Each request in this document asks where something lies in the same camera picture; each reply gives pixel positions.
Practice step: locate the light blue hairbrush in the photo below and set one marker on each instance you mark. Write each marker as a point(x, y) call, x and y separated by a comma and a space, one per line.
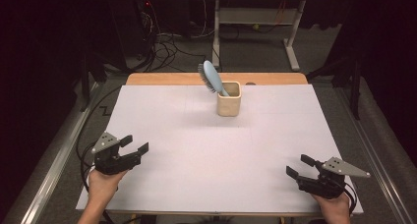
point(213, 76)

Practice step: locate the white metal desk frame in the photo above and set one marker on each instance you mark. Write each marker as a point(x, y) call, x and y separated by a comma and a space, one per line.
point(255, 16)

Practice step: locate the person's right hand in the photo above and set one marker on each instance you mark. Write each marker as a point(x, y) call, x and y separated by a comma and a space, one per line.
point(334, 207)

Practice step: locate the dark equipment box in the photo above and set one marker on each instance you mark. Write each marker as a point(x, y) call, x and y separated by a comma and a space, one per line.
point(131, 27)

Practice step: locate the black metal stand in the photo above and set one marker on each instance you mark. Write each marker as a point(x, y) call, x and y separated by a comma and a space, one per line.
point(86, 83)
point(355, 86)

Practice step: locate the person's left hand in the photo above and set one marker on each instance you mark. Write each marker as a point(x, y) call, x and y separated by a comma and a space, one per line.
point(103, 188)

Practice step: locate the aluminium floor rail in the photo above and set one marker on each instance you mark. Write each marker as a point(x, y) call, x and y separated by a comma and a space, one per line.
point(373, 145)
point(59, 158)

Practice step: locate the small yellow ball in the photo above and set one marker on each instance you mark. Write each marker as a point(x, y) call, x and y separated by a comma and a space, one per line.
point(255, 26)

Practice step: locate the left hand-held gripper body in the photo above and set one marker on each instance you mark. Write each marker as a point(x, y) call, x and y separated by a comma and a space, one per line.
point(113, 161)

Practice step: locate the beige square cup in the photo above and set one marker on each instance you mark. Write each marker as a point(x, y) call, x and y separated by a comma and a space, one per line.
point(228, 106)

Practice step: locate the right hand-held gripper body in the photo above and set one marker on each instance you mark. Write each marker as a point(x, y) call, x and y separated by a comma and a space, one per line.
point(324, 186)

